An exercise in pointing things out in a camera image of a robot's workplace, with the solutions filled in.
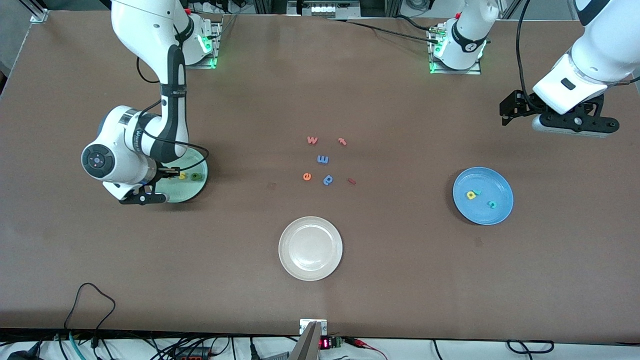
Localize red clip wire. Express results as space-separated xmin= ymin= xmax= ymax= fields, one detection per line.
xmin=345 ymin=337 xmax=388 ymax=360

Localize green plate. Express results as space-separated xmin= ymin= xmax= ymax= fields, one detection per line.
xmin=155 ymin=148 xmax=209 ymax=204

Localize grey metal bar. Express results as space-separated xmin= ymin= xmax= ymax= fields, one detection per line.
xmin=289 ymin=321 xmax=322 ymax=360

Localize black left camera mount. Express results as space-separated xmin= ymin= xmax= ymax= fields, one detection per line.
xmin=539 ymin=95 xmax=621 ymax=133

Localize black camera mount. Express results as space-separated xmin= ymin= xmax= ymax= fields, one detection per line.
xmin=120 ymin=190 xmax=167 ymax=206
xmin=539 ymin=95 xmax=621 ymax=133

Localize white camera bracket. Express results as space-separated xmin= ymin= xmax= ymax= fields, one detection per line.
xmin=299 ymin=319 xmax=328 ymax=337

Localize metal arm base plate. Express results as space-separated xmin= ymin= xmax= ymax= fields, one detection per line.
xmin=429 ymin=25 xmax=482 ymax=76
xmin=185 ymin=20 xmax=223 ymax=70

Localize blue plate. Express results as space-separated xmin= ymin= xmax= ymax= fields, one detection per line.
xmin=452 ymin=166 xmax=514 ymax=226

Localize white plate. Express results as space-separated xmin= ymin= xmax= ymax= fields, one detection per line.
xmin=278 ymin=216 xmax=344 ymax=282

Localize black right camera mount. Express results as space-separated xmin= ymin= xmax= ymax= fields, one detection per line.
xmin=120 ymin=190 xmax=167 ymax=206

